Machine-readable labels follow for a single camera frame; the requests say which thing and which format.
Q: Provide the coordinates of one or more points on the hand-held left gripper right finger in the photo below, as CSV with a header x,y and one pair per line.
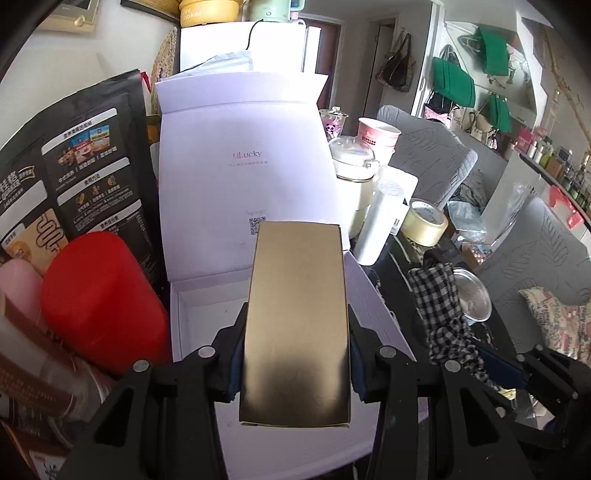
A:
x,y
358,364

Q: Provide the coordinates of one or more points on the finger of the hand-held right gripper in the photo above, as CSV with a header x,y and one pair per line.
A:
x,y
501,369

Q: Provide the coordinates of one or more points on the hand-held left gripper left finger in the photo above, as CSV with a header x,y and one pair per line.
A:
x,y
235,364

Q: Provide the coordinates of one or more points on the gold cardboard box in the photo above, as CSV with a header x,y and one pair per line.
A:
x,y
295,314

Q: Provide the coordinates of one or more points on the checked scrunchie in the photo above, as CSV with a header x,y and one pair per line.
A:
x,y
438,304

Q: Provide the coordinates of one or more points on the white gift box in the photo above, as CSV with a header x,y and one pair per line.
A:
x,y
240,152

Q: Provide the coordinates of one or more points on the floral cushion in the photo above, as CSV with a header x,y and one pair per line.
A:
x,y
558,318

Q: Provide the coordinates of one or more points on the metal bowl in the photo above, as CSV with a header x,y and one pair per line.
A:
x,y
473,295

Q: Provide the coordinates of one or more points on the grey chair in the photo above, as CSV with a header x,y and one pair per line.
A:
x,y
429,152
531,249

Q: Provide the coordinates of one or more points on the white plastic roll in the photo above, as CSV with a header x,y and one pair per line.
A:
x,y
381,221

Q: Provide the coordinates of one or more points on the red canister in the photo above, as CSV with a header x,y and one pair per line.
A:
x,y
101,300

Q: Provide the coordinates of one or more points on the beige tape roll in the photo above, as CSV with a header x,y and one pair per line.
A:
x,y
422,226

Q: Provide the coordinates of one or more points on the clear plastic bag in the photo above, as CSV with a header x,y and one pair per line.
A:
x,y
466,219

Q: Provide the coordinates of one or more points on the cream pot with glass lid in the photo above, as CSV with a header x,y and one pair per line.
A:
x,y
353,184

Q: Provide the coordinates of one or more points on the white carton box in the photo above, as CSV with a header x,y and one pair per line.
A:
x,y
401,175

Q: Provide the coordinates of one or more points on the row of cosmetic bottles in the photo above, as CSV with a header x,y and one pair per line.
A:
x,y
561,168

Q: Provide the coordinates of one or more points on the pink paper cup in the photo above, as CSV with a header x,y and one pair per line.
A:
x,y
378,136

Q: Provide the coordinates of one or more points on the panda print glass cup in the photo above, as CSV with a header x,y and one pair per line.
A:
x,y
333,125

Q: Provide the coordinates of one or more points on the black snack bag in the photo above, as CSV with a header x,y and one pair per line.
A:
x,y
87,161

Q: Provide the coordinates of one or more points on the green tote bag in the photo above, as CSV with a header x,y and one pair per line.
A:
x,y
494,50
455,83
499,115

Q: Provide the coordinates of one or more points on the dark handbag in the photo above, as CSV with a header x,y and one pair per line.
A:
x,y
396,69

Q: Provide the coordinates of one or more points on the brown door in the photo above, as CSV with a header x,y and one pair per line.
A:
x,y
330,50

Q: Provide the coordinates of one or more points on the woven round trivet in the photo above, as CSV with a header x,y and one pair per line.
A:
x,y
167,55

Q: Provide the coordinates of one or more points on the white refrigerator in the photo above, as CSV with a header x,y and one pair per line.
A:
x,y
272,46

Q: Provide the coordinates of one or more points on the yellow cooker pot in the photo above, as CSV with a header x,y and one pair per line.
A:
x,y
207,11

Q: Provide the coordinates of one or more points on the green electric kettle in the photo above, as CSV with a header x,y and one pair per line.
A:
x,y
272,9

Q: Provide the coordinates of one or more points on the beige wall intercom panel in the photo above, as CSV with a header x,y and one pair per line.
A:
x,y
74,16

